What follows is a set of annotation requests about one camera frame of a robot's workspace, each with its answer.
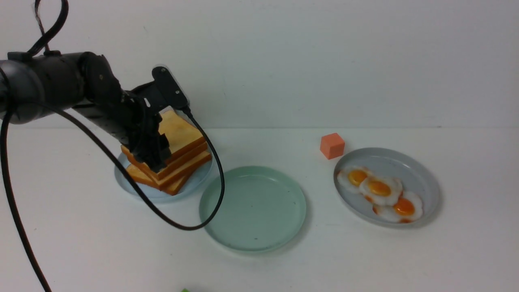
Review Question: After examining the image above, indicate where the orange cube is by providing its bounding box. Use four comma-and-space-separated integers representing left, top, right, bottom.
320, 133, 345, 160

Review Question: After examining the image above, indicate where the light green centre plate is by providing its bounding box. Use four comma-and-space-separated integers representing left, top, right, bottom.
204, 166, 307, 253

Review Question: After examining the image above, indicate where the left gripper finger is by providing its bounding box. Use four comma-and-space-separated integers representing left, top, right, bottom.
142, 152, 171, 173

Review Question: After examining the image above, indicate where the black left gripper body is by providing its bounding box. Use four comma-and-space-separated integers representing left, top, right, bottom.
118, 81, 170, 163

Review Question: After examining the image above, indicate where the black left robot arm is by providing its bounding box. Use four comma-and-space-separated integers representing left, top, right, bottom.
1, 52, 171, 172

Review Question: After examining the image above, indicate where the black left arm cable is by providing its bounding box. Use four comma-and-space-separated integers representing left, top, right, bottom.
0, 0, 225, 292

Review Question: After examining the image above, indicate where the toast slice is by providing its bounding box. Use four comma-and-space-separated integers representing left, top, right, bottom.
120, 142, 208, 181
126, 151, 212, 187
159, 110, 205, 164
130, 174, 190, 196

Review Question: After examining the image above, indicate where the grey plate with eggs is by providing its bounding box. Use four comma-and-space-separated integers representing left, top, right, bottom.
334, 148, 442, 229

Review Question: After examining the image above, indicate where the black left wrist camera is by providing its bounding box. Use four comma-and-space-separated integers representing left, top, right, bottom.
152, 66, 191, 113

